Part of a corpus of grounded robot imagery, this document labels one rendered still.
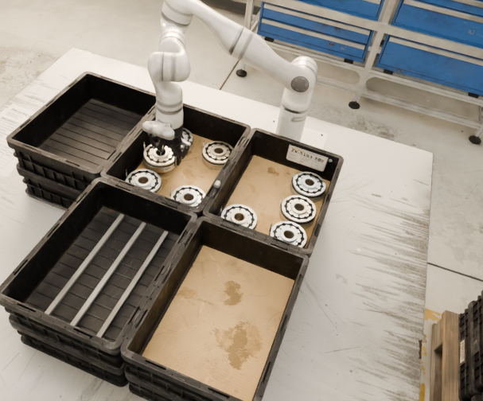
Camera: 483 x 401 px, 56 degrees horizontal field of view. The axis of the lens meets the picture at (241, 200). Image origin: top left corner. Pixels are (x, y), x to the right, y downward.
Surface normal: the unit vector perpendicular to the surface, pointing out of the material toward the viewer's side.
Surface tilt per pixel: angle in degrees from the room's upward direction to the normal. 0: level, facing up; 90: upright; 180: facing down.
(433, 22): 90
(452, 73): 90
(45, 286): 0
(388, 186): 0
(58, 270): 0
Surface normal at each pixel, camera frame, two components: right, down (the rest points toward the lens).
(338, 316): 0.11, -0.66
